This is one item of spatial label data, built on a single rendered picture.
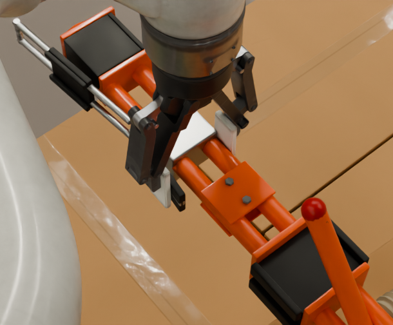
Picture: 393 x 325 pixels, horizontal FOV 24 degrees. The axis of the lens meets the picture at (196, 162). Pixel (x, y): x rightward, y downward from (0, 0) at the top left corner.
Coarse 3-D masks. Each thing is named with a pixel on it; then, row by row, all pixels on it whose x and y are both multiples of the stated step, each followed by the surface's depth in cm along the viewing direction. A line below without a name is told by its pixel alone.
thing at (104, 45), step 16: (96, 16) 109; (112, 16) 109; (80, 32) 108; (96, 32) 108; (112, 32) 108; (128, 32) 108; (64, 48) 109; (80, 48) 106; (96, 48) 106; (112, 48) 106; (128, 48) 106; (80, 64) 107; (96, 64) 105; (112, 64) 105; (128, 64) 105; (144, 64) 107; (96, 80) 105; (112, 80) 105; (128, 80) 107
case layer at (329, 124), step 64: (256, 0) 184; (320, 0) 184; (384, 0) 184; (256, 64) 176; (320, 64) 176; (384, 64) 176; (64, 128) 168; (128, 128) 168; (256, 128) 168; (320, 128) 168; (384, 128) 168; (64, 192) 161; (128, 192) 161; (192, 192) 161; (320, 192) 161; (384, 192) 161; (128, 256) 154; (192, 256) 154; (128, 320) 148; (192, 320) 148; (256, 320) 148
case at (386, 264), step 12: (372, 252) 110; (384, 252) 110; (372, 264) 109; (384, 264) 109; (372, 276) 109; (384, 276) 109; (372, 288) 108; (384, 288) 108; (336, 312) 106; (276, 324) 105; (348, 324) 105
